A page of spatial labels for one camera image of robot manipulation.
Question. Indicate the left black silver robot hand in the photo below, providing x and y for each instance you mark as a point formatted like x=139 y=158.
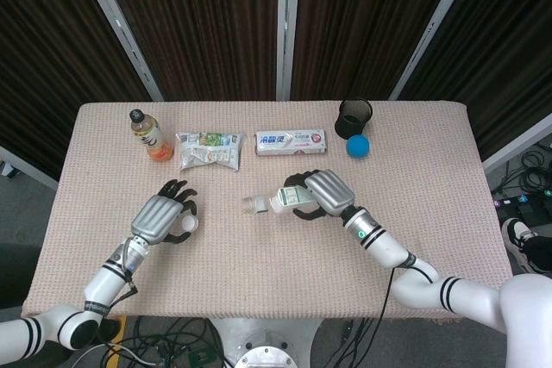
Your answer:
x=157 y=217

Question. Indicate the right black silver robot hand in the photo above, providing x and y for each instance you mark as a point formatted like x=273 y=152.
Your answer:
x=330 y=191

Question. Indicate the white bottle cap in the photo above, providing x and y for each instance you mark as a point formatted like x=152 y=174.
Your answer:
x=189 y=223

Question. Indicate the transparent plastic bottle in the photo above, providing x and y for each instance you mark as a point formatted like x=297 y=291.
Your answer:
x=289 y=200

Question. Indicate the grey round robot base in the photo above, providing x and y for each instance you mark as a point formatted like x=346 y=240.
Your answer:
x=267 y=342

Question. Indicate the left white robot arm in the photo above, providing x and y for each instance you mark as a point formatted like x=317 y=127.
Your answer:
x=99 y=286

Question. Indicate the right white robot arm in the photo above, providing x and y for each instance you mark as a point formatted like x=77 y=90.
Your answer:
x=431 y=286

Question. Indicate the orange juice drink bottle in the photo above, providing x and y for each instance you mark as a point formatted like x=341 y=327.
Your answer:
x=153 y=139

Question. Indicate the blue ball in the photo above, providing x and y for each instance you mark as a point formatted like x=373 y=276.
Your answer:
x=358 y=147

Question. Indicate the white pink toothpaste box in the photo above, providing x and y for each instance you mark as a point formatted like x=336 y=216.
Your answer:
x=291 y=142

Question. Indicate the black mesh pen holder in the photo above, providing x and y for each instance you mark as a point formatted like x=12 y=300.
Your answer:
x=351 y=124

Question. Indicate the crumpled silver snack bag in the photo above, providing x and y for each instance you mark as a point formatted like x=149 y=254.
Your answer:
x=209 y=150

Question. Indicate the pink woven tablecloth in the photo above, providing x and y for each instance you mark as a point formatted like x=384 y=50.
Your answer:
x=267 y=264

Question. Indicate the white black sneaker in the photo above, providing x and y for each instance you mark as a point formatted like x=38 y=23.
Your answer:
x=515 y=234

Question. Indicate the black power strip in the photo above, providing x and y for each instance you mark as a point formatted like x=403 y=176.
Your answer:
x=522 y=202

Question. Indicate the black trouser leg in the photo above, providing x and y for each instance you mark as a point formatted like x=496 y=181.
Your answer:
x=539 y=253

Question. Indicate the white partition post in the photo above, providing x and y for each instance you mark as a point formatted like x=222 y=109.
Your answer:
x=121 y=27
x=288 y=27
x=431 y=27

